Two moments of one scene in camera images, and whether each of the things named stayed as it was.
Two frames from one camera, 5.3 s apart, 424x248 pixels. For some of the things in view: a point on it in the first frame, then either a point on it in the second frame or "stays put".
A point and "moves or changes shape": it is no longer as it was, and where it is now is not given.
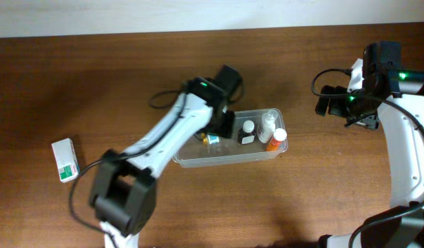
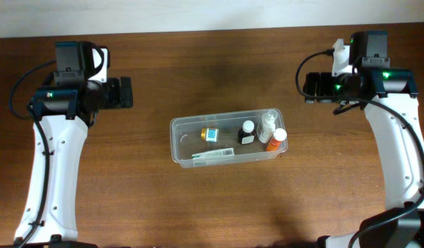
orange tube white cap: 276,144 stays put
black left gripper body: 224,125 to 116,92
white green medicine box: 66,160 moves or changes shape
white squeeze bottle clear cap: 266,129 stays put
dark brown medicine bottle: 246,134 stays put
